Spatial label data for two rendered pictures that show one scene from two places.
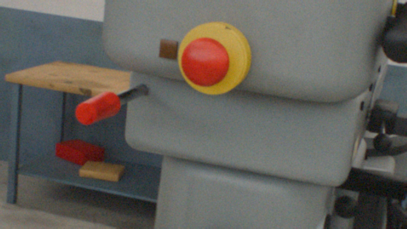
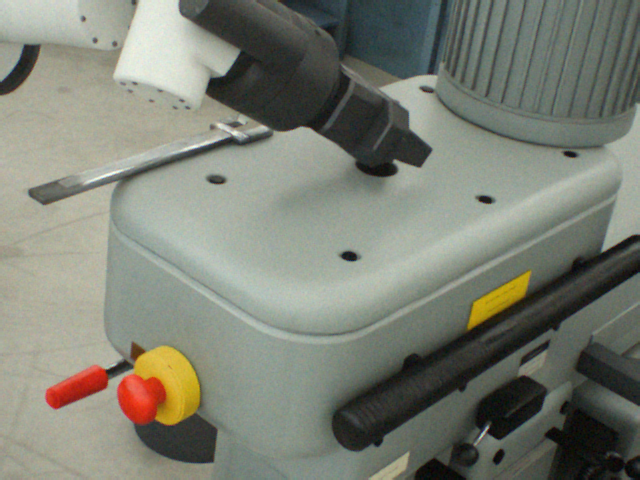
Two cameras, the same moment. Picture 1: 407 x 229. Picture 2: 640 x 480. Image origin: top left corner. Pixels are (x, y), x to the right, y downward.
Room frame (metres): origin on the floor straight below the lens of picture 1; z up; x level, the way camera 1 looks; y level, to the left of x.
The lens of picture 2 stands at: (-0.02, -0.39, 2.33)
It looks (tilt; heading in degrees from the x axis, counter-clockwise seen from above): 29 degrees down; 23
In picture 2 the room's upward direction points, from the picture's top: 9 degrees clockwise
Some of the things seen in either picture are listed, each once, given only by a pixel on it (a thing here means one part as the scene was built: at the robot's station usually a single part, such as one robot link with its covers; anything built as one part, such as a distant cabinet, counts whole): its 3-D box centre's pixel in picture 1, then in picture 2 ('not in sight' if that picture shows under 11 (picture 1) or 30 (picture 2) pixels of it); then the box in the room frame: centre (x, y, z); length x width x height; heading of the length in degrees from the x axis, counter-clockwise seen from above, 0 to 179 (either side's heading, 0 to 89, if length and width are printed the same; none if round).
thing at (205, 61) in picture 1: (206, 61); (143, 396); (0.61, 0.01, 1.76); 0.04 x 0.03 x 0.04; 75
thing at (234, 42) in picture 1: (214, 57); (166, 385); (0.63, 0.00, 1.76); 0.06 x 0.02 x 0.06; 75
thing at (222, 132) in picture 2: not in sight; (156, 157); (0.73, 0.09, 1.89); 0.24 x 0.04 x 0.01; 167
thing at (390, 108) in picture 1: (378, 124); (492, 419); (0.88, -0.21, 1.66); 0.12 x 0.04 x 0.04; 165
